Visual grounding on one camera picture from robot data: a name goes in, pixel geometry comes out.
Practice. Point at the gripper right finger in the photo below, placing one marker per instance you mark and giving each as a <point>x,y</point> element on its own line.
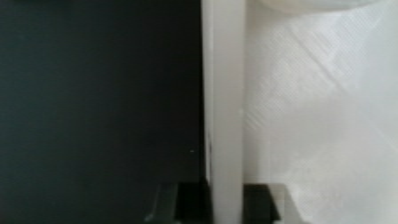
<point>263,203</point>

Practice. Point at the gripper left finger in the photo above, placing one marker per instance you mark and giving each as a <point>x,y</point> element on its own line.
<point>181,205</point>

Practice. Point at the white square table top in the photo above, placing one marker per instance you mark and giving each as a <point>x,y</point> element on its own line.
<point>300,109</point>

